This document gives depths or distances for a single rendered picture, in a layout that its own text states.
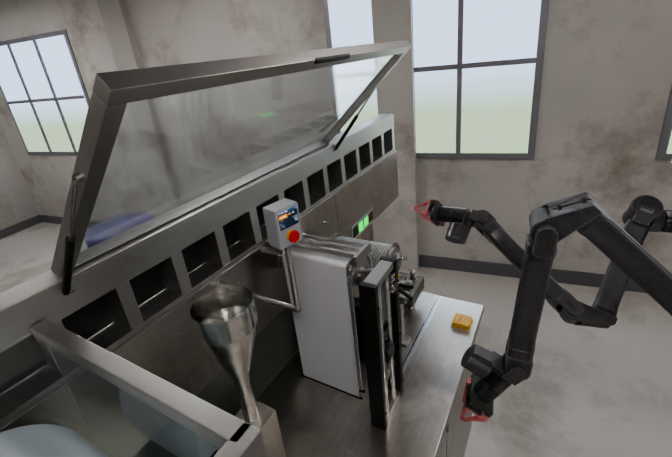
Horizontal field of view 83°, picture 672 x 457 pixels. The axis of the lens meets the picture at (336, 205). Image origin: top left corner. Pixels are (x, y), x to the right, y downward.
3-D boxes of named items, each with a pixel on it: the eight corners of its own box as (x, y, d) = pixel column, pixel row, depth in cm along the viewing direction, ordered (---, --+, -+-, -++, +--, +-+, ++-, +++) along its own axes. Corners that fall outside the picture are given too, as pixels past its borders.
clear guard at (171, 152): (119, 94, 50) (116, 91, 50) (69, 264, 81) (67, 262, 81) (402, 49, 133) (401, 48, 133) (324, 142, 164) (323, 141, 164)
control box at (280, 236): (285, 252, 88) (278, 213, 84) (268, 245, 92) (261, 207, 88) (308, 240, 92) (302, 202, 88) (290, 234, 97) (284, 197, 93)
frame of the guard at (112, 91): (120, 118, 45) (81, 72, 45) (63, 300, 79) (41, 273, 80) (423, 54, 134) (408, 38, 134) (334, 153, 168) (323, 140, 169)
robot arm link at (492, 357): (529, 375, 91) (527, 350, 98) (484, 348, 92) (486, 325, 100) (499, 401, 97) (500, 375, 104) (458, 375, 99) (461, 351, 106)
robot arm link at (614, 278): (605, 341, 112) (615, 337, 103) (555, 318, 118) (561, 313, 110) (655, 213, 121) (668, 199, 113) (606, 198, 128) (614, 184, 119)
